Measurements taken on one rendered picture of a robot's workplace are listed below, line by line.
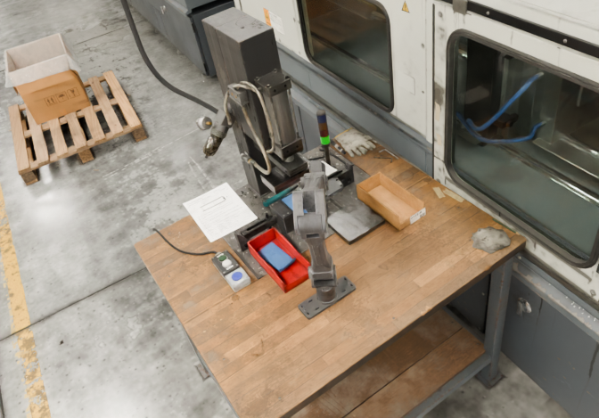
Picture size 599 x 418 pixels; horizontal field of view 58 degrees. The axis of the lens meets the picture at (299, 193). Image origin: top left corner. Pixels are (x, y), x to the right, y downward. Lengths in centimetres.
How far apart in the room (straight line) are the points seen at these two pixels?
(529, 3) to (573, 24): 16
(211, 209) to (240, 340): 68
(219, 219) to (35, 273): 190
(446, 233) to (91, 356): 203
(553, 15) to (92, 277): 292
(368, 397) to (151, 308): 141
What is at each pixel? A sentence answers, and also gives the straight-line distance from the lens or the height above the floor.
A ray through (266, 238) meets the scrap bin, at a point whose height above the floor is 93.
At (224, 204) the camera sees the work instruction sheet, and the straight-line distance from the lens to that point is 229.
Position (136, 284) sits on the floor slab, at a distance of 343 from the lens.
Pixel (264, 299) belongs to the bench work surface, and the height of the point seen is 90.
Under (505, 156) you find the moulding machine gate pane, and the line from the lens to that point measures 196.
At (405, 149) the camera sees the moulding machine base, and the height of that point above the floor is 87.
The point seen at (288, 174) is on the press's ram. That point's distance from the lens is 193.
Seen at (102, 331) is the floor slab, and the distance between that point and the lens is 330.
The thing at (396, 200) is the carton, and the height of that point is 90.
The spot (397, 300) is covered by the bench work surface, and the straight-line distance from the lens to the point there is 182.
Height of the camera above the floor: 235
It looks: 40 degrees down
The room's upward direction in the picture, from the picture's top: 12 degrees counter-clockwise
